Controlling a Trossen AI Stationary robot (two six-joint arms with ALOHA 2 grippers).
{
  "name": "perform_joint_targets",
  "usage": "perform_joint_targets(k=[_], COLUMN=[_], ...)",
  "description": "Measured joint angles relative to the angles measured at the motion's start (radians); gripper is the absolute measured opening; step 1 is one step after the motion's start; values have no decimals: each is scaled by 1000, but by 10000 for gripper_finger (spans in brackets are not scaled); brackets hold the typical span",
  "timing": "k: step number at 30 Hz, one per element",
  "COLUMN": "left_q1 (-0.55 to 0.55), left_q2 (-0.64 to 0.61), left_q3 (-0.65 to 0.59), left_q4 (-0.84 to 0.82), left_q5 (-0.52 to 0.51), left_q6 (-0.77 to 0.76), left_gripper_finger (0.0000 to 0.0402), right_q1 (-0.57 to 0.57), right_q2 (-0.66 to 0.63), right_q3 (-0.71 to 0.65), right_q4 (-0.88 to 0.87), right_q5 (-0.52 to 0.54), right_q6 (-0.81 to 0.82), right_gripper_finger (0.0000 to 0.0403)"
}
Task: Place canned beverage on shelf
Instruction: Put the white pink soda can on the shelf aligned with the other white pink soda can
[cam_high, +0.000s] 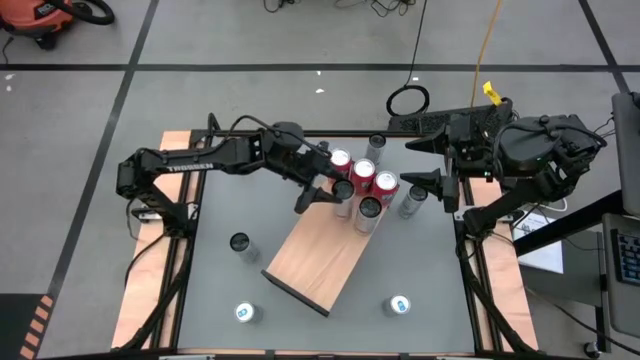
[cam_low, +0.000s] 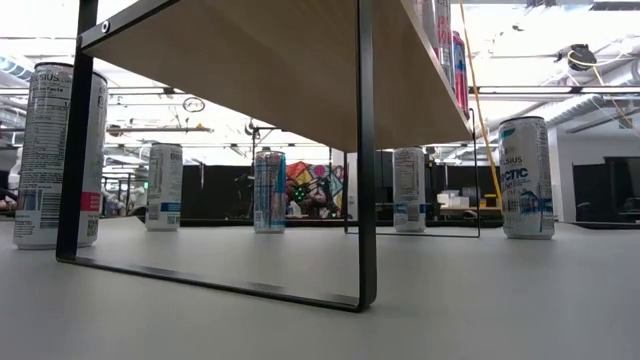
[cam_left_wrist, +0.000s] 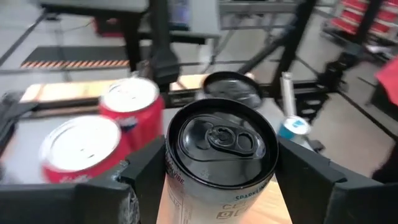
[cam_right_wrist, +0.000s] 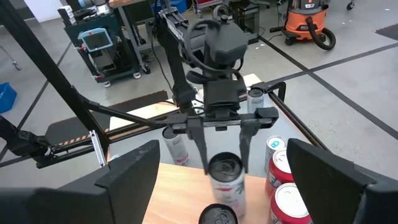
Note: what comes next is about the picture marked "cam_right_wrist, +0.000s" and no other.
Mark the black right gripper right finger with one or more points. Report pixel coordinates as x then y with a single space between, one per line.
342 199

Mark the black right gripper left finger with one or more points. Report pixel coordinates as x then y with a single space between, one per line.
77 205

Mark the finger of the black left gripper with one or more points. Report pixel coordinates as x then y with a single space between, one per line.
200 140
246 140

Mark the white Celsius can red print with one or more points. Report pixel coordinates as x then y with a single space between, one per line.
177 149
217 216

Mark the orange Fanta soda can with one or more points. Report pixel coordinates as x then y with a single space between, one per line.
289 205
276 177

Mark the white can with green leaf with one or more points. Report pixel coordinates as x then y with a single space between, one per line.
227 193

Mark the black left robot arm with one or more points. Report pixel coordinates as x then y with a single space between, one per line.
178 71

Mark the silver can blue tab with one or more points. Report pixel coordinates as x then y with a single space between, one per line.
275 144

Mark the black mat hazard stripes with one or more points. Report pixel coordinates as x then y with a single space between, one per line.
77 124

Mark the orange shop vacuum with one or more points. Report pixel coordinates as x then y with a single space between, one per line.
304 25

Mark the dark equipment cart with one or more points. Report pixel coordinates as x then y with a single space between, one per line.
118 62

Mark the blue floor bin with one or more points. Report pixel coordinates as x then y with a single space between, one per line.
7 98

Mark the light blue control tablet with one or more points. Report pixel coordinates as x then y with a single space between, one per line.
96 40

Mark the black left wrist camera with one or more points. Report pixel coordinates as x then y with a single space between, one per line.
225 43

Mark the wooden shelf black metal frame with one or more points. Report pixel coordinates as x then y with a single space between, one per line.
180 196

